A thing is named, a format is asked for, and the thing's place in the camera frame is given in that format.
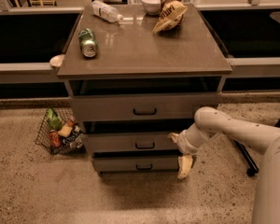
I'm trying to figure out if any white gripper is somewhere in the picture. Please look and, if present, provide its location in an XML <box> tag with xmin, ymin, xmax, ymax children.
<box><xmin>168</xmin><ymin>131</ymin><xmax>198</xmax><ymax>179</ymax></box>

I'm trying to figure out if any grey drawer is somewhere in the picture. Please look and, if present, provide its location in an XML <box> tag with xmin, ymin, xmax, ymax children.
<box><xmin>92</xmin><ymin>155</ymin><xmax>179</xmax><ymax>173</ymax></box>
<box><xmin>82</xmin><ymin>132</ymin><xmax>177</xmax><ymax>154</ymax></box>
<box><xmin>69</xmin><ymin>92</ymin><xmax>220</xmax><ymax>121</ymax></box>

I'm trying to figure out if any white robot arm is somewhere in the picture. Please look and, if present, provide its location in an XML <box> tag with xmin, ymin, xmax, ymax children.
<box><xmin>169</xmin><ymin>106</ymin><xmax>280</xmax><ymax>224</ymax></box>

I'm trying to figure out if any grey drawer cabinet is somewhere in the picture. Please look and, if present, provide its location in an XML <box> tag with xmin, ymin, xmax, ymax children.
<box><xmin>57</xmin><ymin>3</ymin><xmax>233</xmax><ymax>177</ymax></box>

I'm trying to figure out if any grey bottom drawer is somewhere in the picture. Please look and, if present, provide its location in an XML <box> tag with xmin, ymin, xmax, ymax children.
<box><xmin>92</xmin><ymin>155</ymin><xmax>179</xmax><ymax>173</ymax></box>

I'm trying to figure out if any grey top drawer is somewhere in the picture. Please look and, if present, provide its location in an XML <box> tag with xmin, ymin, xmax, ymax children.
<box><xmin>69</xmin><ymin>92</ymin><xmax>220</xmax><ymax>121</ymax></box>

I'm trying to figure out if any dark blue snack bag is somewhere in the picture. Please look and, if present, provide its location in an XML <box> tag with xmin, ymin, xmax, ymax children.
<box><xmin>63</xmin><ymin>125</ymin><xmax>82</xmax><ymax>149</ymax></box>

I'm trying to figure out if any black wheeled stand base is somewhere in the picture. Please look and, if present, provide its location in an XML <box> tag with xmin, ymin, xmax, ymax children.
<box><xmin>233</xmin><ymin>119</ymin><xmax>280</xmax><ymax>177</ymax></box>

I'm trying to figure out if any yellow packet in basket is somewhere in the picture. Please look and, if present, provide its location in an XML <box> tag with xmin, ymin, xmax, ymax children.
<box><xmin>58</xmin><ymin>124</ymin><xmax>72</xmax><ymax>137</ymax></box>

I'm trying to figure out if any green chip bag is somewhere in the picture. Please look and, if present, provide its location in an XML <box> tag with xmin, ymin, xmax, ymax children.
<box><xmin>45</xmin><ymin>108</ymin><xmax>63</xmax><ymax>131</ymax></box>

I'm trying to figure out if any yellow chip bag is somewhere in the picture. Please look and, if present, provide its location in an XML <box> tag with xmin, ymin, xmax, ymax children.
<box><xmin>153</xmin><ymin>1</ymin><xmax>188</xmax><ymax>34</ymax></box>

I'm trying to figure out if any green soda can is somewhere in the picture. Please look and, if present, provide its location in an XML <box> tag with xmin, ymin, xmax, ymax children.
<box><xmin>78</xmin><ymin>28</ymin><xmax>98</xmax><ymax>58</ymax></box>

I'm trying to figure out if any white bowl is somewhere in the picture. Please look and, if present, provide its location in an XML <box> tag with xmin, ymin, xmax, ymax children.
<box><xmin>141</xmin><ymin>0</ymin><xmax>161</xmax><ymax>15</ymax></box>

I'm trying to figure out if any small round beige disc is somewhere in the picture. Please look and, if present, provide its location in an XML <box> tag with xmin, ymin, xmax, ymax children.
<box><xmin>49</xmin><ymin>54</ymin><xmax>64</xmax><ymax>67</ymax></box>

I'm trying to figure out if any clear plastic water bottle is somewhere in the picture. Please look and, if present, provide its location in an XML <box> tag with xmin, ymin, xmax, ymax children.
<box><xmin>91</xmin><ymin>1</ymin><xmax>123</xmax><ymax>23</ymax></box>

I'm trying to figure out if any black wire basket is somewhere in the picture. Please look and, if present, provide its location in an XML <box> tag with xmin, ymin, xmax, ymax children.
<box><xmin>35</xmin><ymin>107</ymin><xmax>86</xmax><ymax>155</ymax></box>

